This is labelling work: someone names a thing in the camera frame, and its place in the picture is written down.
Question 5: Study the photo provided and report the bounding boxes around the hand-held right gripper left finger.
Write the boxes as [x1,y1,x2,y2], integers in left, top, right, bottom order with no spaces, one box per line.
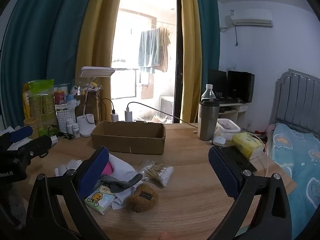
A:
[25,146,110,240]

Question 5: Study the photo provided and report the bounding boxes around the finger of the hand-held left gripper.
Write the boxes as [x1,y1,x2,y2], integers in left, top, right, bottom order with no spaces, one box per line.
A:
[0,126,34,143]
[15,135,52,159]

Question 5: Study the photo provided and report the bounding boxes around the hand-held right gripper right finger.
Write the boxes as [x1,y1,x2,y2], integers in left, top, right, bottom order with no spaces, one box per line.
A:
[207,146,293,240]

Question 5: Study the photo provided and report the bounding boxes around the white wrap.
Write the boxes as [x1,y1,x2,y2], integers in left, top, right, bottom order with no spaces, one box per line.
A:
[54,159,83,178]

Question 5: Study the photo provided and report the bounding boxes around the grey dotted glove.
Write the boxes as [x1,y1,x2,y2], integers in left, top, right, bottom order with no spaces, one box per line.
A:
[96,173,143,193]

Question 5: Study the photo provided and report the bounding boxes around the brown cardboard box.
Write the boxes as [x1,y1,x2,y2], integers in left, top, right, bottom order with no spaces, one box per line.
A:
[90,120,166,155]

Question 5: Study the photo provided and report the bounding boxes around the brown plush pouch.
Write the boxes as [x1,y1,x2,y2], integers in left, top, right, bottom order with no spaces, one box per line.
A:
[125,183,159,213]

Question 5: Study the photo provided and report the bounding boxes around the stack of brown paper cups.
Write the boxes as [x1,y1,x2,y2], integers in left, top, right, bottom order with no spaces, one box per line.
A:
[24,117,39,138]

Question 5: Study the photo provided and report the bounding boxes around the black notebook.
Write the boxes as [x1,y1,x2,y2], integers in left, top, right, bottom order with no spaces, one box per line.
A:
[217,145,257,173]

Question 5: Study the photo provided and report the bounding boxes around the black eyeglasses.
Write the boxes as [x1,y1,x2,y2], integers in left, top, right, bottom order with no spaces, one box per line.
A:
[47,125,60,137]

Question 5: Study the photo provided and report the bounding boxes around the cartoon print tissue packet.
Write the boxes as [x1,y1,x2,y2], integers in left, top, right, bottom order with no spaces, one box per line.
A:
[84,183,117,216]

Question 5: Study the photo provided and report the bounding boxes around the white foam sheet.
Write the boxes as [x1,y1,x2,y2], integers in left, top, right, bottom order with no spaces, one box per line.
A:
[101,154,137,210]

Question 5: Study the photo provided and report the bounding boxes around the yellow snack packet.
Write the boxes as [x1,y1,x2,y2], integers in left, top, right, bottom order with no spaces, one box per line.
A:
[22,83,32,119]

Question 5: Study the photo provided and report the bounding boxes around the green packet of paper cups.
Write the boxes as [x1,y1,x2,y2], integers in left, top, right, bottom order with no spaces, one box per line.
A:
[28,79,56,134]

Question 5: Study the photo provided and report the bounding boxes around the yellow tissue pack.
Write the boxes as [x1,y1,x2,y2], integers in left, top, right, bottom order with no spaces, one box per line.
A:
[231,132,265,160]

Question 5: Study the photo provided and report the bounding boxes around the white perforated basket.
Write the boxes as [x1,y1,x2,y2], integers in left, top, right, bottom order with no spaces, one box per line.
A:
[55,104,77,133]

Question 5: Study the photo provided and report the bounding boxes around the white lidded container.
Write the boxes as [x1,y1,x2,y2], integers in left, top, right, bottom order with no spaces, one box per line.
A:
[215,118,241,139]

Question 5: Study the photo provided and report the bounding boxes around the red can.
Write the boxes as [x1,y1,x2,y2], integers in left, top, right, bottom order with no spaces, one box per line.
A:
[54,91,66,104]

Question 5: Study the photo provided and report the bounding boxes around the steel tumbler with black lid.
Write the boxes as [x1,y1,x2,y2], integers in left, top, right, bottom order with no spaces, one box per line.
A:
[198,99,220,141]

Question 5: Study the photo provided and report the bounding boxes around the white and blue plastic bag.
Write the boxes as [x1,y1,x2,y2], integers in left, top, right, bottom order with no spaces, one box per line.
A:
[66,94,81,110]

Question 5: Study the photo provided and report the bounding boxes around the bag of cotton swabs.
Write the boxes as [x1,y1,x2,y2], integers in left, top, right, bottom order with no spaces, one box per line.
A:
[135,160,174,187]

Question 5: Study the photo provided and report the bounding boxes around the brown paper bag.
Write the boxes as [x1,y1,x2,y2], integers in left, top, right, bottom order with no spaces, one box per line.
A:
[75,90,101,125]

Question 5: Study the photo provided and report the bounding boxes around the blue printed bedsheet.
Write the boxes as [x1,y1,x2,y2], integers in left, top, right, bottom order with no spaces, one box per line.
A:
[267,122,320,240]

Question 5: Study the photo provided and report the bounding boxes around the bag of small plush toys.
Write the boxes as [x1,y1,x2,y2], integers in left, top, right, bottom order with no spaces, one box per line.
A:
[75,81,103,95]

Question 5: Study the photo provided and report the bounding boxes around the clear plastic water bottle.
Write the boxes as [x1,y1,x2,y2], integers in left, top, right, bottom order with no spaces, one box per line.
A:
[201,84,216,102]

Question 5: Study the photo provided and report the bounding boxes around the white balcony appliance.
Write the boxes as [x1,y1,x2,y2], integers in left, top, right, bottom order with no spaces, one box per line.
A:
[160,95,174,118]

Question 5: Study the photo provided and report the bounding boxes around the black computer monitor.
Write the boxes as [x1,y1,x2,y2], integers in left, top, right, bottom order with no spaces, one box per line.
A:
[227,70,255,103]
[209,69,228,98]

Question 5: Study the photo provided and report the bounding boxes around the teal curtain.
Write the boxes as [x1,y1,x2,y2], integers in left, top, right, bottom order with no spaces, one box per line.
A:
[195,0,220,105]
[0,0,100,128]

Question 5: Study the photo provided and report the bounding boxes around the white desk lamp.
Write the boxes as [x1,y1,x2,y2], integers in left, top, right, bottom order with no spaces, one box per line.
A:
[76,66,115,137]

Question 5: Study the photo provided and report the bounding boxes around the grey padded bed headboard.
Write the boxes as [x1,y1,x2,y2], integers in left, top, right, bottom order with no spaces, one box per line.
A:
[274,69,320,138]

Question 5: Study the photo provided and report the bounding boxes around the yellow curtain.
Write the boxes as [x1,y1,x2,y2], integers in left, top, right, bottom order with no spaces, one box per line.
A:
[75,0,125,120]
[179,0,203,124]

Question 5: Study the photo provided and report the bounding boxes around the light blue hanging towel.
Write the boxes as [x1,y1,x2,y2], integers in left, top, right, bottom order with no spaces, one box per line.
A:
[138,29,162,74]

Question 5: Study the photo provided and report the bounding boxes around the beige hanging towel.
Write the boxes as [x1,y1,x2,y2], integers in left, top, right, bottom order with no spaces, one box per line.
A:
[156,27,171,72]

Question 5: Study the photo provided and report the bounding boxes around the black charging cable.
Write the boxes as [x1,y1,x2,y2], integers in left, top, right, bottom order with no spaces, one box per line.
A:
[99,98,116,120]

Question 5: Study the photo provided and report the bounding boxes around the grey charging cable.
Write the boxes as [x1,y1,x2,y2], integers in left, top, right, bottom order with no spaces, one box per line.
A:
[127,102,198,128]

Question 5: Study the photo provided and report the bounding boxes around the dark door frame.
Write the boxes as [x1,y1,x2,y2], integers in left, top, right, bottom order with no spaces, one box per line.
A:
[174,0,185,124]

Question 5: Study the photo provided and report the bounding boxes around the white wall air conditioner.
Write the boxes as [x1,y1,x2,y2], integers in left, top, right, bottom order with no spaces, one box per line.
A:
[225,9,273,28]

